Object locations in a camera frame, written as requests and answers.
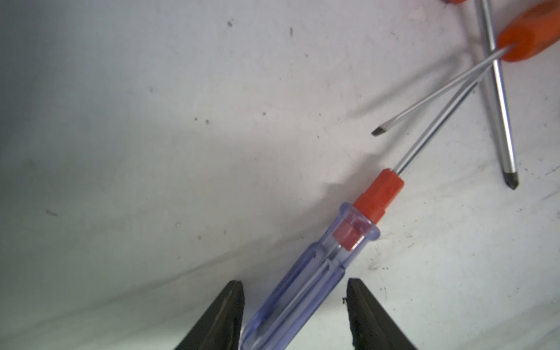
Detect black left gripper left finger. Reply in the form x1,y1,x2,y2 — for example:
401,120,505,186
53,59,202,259
175,280,245,350

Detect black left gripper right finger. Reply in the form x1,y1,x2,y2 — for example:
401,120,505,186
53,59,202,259
346,278,417,350

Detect purple clear handled screwdriver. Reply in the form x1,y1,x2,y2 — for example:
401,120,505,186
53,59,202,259
241,69,487,349

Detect large orange grey screwdriver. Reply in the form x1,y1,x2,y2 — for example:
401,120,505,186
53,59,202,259
441,0,520,191

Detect medium orange grey screwdriver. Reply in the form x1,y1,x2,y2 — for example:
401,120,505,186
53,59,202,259
372,1,559,136

